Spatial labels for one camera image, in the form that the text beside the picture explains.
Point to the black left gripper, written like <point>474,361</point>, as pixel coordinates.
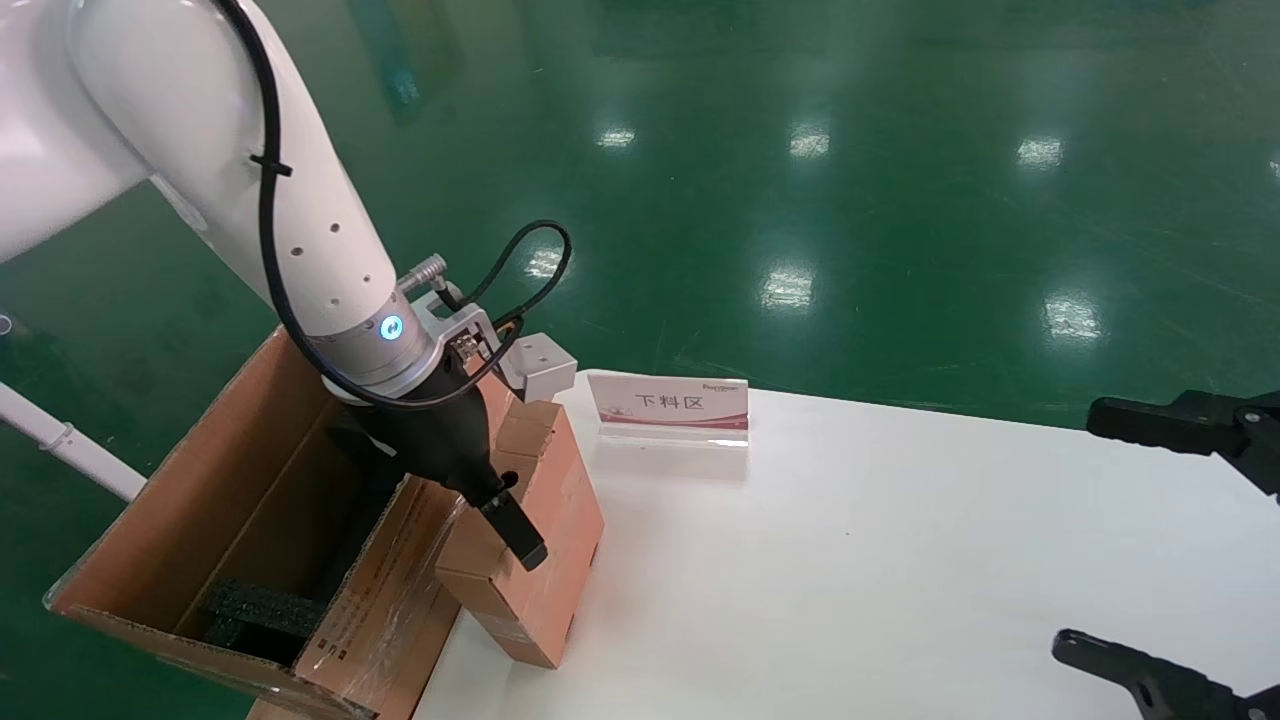
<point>450,430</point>

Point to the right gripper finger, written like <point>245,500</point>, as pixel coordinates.
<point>1150,422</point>
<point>1160,690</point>

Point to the small cardboard box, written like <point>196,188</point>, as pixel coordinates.
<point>555,560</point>

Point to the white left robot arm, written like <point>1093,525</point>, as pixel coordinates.
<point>200,120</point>

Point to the large cardboard box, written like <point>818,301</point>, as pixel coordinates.
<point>180,520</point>

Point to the clear acrylic sign stand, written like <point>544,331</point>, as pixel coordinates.
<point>670,405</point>

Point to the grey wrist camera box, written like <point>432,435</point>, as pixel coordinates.
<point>540,365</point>

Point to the white pipe frame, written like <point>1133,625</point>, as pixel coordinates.
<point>60,438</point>

